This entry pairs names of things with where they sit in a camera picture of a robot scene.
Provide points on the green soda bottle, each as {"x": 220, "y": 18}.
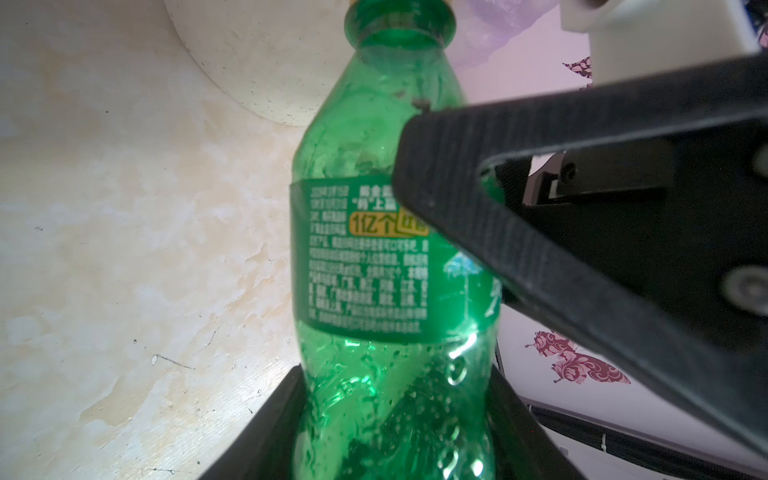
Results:
{"x": 397, "y": 328}

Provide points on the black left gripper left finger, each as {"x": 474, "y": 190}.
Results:
{"x": 264, "y": 449}

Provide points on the pink plastic bin liner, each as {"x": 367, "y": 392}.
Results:
{"x": 485, "y": 26}

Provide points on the white ribbed waste bin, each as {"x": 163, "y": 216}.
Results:
{"x": 278, "y": 59}

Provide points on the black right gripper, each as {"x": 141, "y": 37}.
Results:
{"x": 632, "y": 218}

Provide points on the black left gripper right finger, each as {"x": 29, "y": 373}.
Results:
{"x": 522, "y": 449}

